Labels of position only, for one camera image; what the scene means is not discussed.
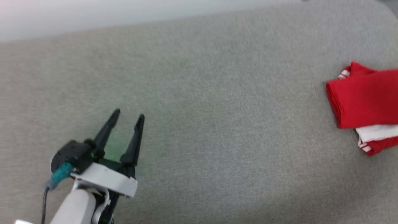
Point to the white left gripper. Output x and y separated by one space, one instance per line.
105 179

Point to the teal left camera connector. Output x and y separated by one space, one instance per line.
60 175

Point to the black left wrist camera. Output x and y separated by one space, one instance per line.
74 154

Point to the red and white jersey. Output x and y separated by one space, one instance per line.
363 99

